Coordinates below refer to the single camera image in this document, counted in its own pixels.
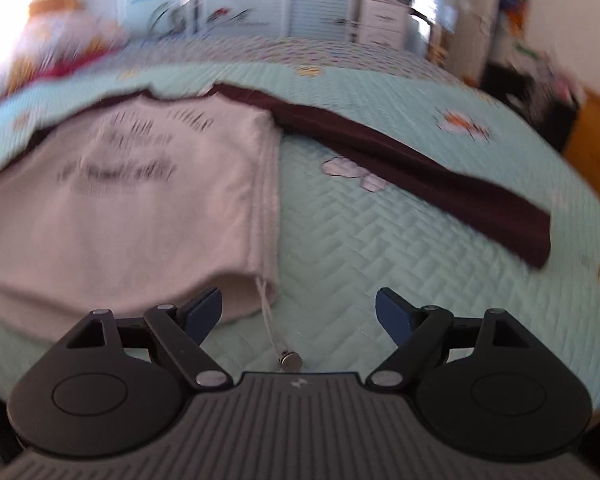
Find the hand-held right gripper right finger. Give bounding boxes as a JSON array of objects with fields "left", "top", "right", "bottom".
[{"left": 368, "top": 287, "right": 534, "bottom": 391}]

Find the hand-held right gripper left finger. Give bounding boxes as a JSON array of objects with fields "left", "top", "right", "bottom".
[{"left": 66, "top": 287, "right": 234, "bottom": 392}]

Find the white shirt with maroon sleeves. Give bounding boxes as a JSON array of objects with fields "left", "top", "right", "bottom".
[{"left": 0, "top": 82, "right": 553, "bottom": 370}]

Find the light green quilted bedspread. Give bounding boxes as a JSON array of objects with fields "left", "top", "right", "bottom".
[{"left": 0, "top": 35, "right": 600, "bottom": 411}]

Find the dark furniture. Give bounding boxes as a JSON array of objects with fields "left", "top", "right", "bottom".
[{"left": 480, "top": 59, "right": 582, "bottom": 155}]

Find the wooden cabinet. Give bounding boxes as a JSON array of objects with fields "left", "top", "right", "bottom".
[{"left": 561, "top": 85, "right": 600, "bottom": 202}]

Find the white drawer cabinet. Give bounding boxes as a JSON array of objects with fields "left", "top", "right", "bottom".
[{"left": 357, "top": 0, "right": 412, "bottom": 52}]

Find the printed pillow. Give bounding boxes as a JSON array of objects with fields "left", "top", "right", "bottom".
[{"left": 7, "top": 10, "right": 131, "bottom": 92}]

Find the wardrobe with sliding doors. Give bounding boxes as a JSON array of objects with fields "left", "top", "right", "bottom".
[{"left": 125, "top": 0, "right": 367, "bottom": 42}]

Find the wooden headboard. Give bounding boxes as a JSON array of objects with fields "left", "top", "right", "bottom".
[{"left": 27, "top": 0, "right": 84, "bottom": 20}]

